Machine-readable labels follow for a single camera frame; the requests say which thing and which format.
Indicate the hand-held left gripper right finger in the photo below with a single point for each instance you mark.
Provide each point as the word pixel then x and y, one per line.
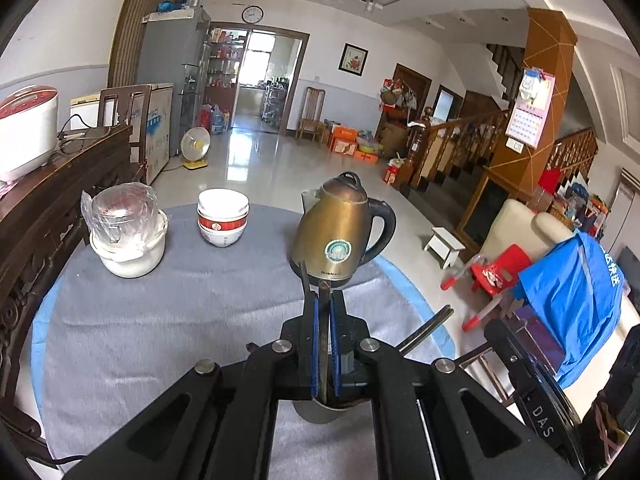
pixel 336 350

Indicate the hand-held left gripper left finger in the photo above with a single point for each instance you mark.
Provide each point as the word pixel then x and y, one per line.
pixel 314 350

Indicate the grey metal utensil holder cup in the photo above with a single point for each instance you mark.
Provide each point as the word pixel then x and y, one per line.
pixel 320 415

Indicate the brown wooden chair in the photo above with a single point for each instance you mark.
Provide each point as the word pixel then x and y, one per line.
pixel 535 335

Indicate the blue cloth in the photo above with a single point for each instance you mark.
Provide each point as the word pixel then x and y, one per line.
pixel 575 295

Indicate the bronze electric kettle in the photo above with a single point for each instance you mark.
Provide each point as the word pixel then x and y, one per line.
pixel 330 230

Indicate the red child chair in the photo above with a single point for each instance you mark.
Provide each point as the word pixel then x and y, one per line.
pixel 500 270

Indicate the grey table cloth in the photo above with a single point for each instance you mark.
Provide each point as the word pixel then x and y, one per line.
pixel 175 320

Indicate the white step stool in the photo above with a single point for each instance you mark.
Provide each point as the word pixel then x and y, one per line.
pixel 445 245

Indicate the stack of red-white bowls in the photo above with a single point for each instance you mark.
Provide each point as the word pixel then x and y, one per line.
pixel 222 220

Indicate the cream sofa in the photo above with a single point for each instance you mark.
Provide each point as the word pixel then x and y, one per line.
pixel 515 225

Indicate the white bowl with plastic wrap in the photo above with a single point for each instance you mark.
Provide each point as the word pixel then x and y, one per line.
pixel 127 255

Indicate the orange cardboard box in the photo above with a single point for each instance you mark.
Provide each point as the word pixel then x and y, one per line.
pixel 342 139

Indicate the round electric heater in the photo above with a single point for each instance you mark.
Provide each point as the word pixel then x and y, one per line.
pixel 194 145

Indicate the wooden stair railing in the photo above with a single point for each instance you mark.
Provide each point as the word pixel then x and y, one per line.
pixel 460 145

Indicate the tall-backed wooden chair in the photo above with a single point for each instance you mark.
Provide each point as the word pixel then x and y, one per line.
pixel 312 110

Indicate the large water bottle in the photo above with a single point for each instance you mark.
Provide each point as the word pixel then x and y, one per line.
pixel 217 121

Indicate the white chest freezer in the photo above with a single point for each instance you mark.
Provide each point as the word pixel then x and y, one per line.
pixel 157 130

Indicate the blue table cover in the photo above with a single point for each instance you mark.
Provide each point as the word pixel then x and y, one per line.
pixel 42 310

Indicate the framed flower picture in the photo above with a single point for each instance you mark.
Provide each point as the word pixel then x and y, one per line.
pixel 353 59

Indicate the carved dark wooden sideboard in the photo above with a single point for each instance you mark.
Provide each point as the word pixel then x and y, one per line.
pixel 45 210

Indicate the dark wooden chair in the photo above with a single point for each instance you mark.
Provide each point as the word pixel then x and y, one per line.
pixel 125 110

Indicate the grey refrigerator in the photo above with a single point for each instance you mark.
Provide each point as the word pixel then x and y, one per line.
pixel 170 50

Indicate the white rice cooker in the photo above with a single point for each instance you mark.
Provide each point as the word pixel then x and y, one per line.
pixel 25 130

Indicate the brown window curtain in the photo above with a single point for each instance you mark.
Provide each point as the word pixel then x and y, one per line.
pixel 145 20

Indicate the pink wall calendar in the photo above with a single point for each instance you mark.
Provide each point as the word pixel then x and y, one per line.
pixel 530 110

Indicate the round wall clock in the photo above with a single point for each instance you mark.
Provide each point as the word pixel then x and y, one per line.
pixel 252 14

